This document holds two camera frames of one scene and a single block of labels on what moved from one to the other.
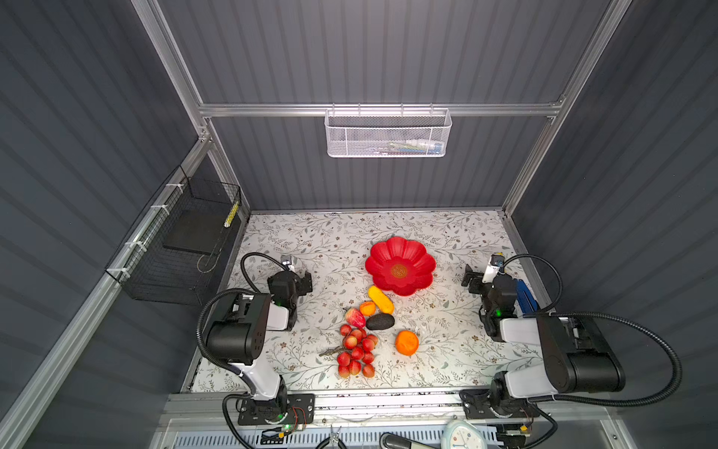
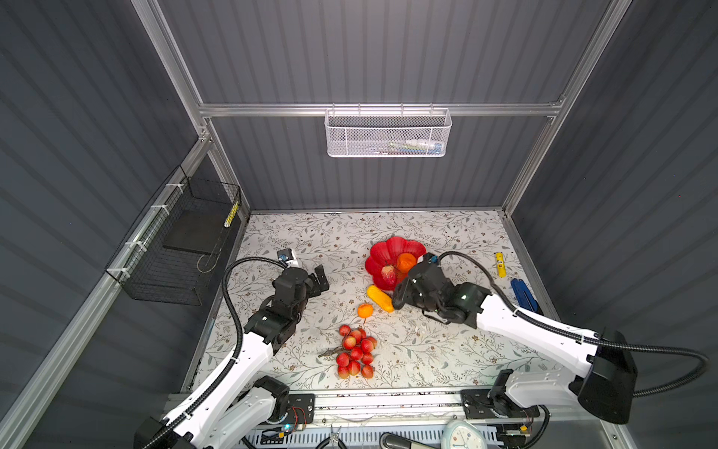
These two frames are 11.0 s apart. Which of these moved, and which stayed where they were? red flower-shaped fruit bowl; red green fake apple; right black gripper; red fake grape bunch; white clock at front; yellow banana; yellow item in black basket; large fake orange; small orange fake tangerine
Moved: red green fake apple; right black gripper; large fake orange
Stayed: yellow banana; red fake grape bunch; white clock at front; small orange fake tangerine; red flower-shaped fruit bowl; yellow item in black basket
